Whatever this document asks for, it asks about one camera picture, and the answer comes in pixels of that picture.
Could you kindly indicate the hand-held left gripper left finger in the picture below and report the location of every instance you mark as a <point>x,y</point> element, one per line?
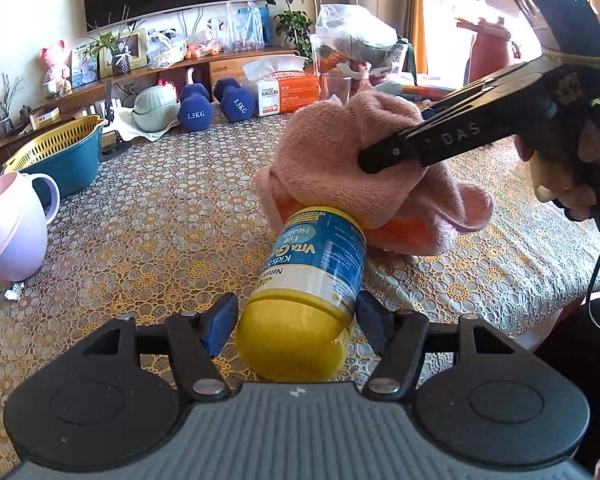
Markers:
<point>220,325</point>

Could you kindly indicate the pink fluffy towel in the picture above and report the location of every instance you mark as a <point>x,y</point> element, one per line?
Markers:
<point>325,160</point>

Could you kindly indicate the teal basin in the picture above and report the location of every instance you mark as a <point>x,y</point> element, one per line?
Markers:
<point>70,170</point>

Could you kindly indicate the plastic bag with dark contents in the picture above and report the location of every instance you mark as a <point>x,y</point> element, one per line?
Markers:
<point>360,42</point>

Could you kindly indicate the patterned lace tablecloth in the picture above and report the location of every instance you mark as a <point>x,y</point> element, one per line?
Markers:
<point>155,220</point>

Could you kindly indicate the small plant in black pot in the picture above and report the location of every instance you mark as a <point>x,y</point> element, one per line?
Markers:
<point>121,64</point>

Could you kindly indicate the white plastic bag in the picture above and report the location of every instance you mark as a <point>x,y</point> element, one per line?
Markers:
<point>162,50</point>

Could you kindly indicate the person's dark clothed leg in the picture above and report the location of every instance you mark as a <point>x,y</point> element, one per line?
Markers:
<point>595,370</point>

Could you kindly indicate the yellow photo frame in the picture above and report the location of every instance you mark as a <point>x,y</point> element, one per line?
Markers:
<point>137,47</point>

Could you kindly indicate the crumpled foil wrapper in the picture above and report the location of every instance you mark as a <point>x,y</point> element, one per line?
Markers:
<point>15,291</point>

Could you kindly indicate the pale green bowl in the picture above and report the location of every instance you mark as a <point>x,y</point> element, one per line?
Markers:
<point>152,105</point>

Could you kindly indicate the clear drinking glass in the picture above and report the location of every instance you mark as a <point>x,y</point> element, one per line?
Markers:
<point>336,87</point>

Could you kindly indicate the yellow lid vitamin bottle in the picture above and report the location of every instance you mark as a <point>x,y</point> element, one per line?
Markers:
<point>305,270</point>

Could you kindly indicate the wooden television stand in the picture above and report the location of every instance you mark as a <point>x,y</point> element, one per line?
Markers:
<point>75,94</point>

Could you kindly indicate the white cloth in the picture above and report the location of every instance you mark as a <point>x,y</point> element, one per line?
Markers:
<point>130,131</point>

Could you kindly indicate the orange cloth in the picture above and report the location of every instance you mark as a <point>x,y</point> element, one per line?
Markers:
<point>405,232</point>

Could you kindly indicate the yellow colander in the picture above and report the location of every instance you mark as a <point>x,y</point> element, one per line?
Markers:
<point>55,142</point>

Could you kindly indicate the small picture frame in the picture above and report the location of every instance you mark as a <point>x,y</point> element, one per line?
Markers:
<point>85,67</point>

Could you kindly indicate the blue dumbbell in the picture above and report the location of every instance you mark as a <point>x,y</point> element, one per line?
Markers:
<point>237,105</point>
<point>195,115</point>

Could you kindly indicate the vase with dry twigs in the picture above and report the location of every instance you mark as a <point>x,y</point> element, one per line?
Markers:
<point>6,122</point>

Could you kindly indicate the black stand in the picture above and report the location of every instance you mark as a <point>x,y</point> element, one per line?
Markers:
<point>111,115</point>

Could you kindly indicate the orange white tissue pack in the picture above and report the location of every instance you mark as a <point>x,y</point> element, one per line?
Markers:
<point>285,95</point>

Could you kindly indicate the clear plastic bags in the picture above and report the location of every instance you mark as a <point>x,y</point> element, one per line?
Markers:
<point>240,27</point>

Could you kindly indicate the large potted plant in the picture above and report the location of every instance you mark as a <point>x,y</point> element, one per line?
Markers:
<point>295,25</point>

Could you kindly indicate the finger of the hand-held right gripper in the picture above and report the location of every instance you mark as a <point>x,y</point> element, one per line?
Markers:
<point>500,87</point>
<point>450,141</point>

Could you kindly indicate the pink teddy bear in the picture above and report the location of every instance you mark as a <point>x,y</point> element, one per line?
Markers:
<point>55,65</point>

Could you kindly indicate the red brown flask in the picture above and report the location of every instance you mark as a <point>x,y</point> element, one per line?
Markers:
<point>490,57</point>

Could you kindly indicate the pink plastic pitcher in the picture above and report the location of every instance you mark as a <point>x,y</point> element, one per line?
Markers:
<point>10,230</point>

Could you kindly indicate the person's right hand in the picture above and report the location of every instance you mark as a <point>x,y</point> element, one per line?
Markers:
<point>587,180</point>

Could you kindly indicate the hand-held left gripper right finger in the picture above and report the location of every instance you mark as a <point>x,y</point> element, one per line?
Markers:
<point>375,325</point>

